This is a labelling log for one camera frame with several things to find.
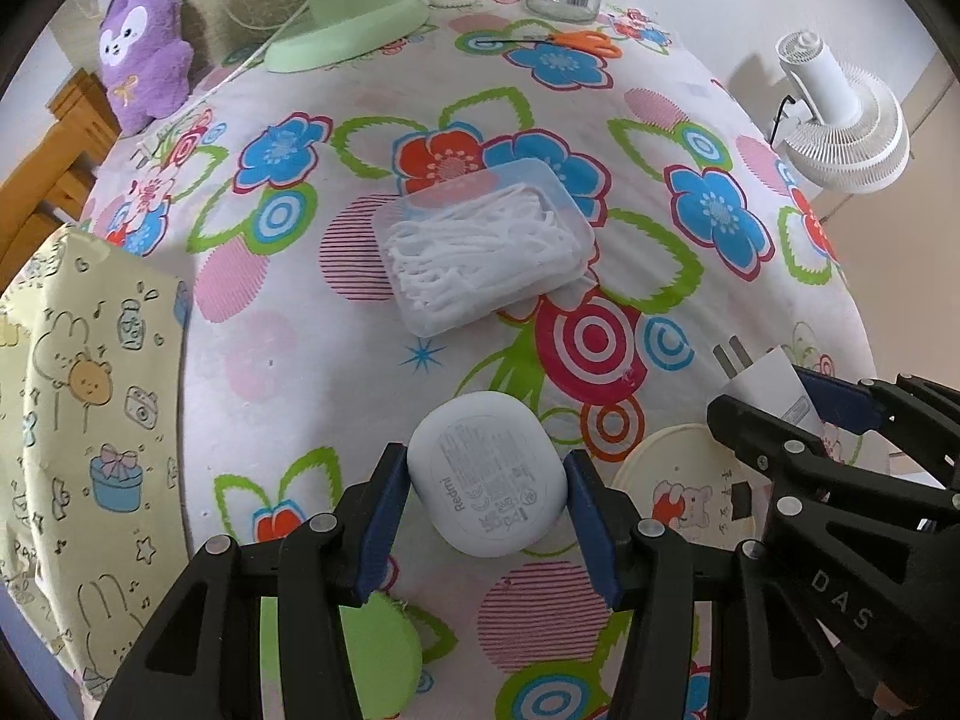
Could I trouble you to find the white 45W charger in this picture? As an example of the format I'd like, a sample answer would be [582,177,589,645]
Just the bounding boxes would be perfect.
[713,337,825,437]

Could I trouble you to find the white Redmi earbuds case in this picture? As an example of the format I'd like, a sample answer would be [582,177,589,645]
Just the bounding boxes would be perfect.
[407,392,568,559]

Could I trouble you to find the green round case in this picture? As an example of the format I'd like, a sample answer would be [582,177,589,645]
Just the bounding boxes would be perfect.
[260,592,423,718]

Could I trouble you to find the cream round cartoon item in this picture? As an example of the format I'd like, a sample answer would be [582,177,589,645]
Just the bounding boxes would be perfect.
[612,424,770,551]

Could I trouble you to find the white clip fan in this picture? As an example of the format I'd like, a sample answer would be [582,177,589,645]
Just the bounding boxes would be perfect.
[770,29,911,195]

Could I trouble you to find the yellow cartoon fabric basket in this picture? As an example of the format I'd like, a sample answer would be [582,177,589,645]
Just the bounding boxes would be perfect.
[2,226,189,700]

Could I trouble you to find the clear floss pick box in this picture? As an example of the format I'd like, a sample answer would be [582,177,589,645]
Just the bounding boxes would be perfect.
[373,158,596,338]

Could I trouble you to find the wooden bed headboard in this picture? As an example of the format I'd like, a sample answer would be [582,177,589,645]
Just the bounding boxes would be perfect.
[0,68,121,288]

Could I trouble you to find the purple plush toy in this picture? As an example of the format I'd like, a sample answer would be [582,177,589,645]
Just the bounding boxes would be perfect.
[98,0,194,137]

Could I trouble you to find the orange handled scissors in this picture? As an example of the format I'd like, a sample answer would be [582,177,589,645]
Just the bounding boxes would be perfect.
[494,31,623,60]

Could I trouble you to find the white fan cable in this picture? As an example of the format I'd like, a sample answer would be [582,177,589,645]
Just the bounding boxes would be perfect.
[141,0,313,160]

